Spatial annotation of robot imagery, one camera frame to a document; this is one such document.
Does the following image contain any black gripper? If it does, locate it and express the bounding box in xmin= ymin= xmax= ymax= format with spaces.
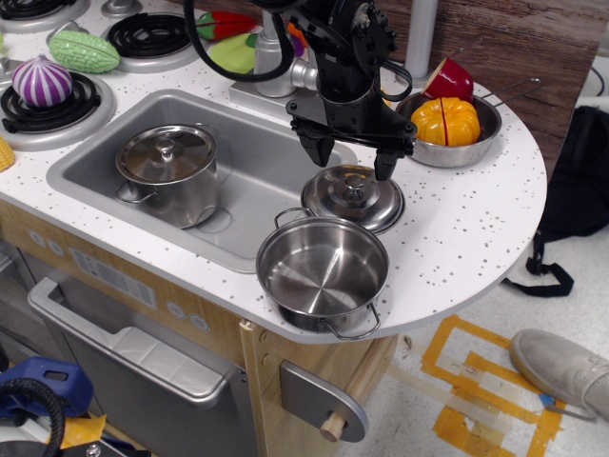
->
xmin=285 ymin=90 xmax=415 ymax=181

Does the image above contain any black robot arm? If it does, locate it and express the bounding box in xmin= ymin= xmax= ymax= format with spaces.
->
xmin=257 ymin=1 xmax=417 ymax=181

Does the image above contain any shallow steel pot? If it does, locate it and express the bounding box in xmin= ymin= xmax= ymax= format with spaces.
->
xmin=256 ymin=208 xmax=390 ymax=341

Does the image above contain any tall steel pot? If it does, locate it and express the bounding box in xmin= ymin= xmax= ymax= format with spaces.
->
xmin=114 ymin=124 xmax=220 ymax=229

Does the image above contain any steel lid on tall pot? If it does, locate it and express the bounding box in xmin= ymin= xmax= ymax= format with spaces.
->
xmin=116 ymin=125 xmax=216 ymax=185

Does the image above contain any grey toy sink basin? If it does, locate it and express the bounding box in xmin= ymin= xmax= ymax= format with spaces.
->
xmin=46 ymin=89 xmax=359 ymax=275

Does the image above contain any silver toy faucet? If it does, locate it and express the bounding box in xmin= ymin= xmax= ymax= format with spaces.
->
xmin=228 ymin=11 xmax=318 ymax=124

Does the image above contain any yellow toy pumpkin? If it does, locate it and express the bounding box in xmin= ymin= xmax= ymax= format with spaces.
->
xmin=410 ymin=97 xmax=481 ymax=147

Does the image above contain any purple orange toy vegetable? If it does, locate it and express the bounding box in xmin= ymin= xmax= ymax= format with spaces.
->
xmin=286 ymin=23 xmax=308 ymax=58

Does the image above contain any red toy apple half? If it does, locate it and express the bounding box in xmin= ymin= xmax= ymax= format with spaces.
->
xmin=421 ymin=57 xmax=474 ymax=102

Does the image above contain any silver support pole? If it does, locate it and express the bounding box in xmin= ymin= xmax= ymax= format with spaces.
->
xmin=403 ymin=0 xmax=439 ymax=89

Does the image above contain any light green toy vegetable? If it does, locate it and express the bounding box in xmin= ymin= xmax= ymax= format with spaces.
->
xmin=208 ymin=33 xmax=258 ymax=74

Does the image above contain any red toy pepper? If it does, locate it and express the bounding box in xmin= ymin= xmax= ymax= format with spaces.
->
xmin=195 ymin=10 xmax=257 ymax=41

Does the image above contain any black backpack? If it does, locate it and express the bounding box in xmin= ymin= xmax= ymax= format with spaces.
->
xmin=502 ymin=106 xmax=608 ymax=298

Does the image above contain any black rear stove burner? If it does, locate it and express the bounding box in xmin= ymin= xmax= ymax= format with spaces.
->
xmin=104 ymin=12 xmax=199 ymax=74

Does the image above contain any black stove burner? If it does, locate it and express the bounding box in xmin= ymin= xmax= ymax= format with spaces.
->
xmin=104 ymin=12 xmax=199 ymax=74
xmin=1 ymin=0 xmax=90 ymax=34
xmin=1 ymin=72 xmax=116 ymax=151

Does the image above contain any wooden peg hanger plate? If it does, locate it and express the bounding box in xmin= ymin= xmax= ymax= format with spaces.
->
xmin=280 ymin=360 xmax=369 ymax=443

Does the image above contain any orange floor tape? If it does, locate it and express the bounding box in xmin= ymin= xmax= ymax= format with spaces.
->
xmin=422 ymin=315 xmax=562 ymax=456

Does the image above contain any black front stove burner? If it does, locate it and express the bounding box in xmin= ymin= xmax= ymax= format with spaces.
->
xmin=1 ymin=72 xmax=116 ymax=151

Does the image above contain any silver stove knob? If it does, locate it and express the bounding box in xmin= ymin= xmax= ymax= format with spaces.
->
xmin=101 ymin=0 xmax=143 ymax=19

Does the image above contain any grey shoe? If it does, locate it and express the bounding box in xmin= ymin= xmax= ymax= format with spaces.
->
xmin=509 ymin=329 xmax=608 ymax=421

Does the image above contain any green toy bitter gourd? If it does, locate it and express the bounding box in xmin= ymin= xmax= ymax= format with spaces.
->
xmin=49 ymin=30 xmax=121 ymax=74

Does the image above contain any grey toy oven door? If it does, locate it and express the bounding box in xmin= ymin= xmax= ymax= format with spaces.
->
xmin=29 ymin=278 xmax=258 ymax=456

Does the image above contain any black far stove burner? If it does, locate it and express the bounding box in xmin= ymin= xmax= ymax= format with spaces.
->
xmin=1 ymin=0 xmax=90 ymax=34

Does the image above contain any purple striped toy onion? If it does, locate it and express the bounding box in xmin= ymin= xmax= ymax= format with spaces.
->
xmin=11 ymin=55 xmax=72 ymax=108

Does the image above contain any yellow toy corn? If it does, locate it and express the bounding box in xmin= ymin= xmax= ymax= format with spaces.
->
xmin=0 ymin=138 xmax=16 ymax=171

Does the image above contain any blue clamp tool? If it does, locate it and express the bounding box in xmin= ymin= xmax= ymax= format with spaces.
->
xmin=1 ymin=356 xmax=94 ymax=418

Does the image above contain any steel saucepan with wire handle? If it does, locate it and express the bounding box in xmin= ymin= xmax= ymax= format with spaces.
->
xmin=397 ymin=77 xmax=542 ymax=169

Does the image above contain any black braided cable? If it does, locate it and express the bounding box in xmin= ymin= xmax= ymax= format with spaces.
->
xmin=0 ymin=379 xmax=67 ymax=457

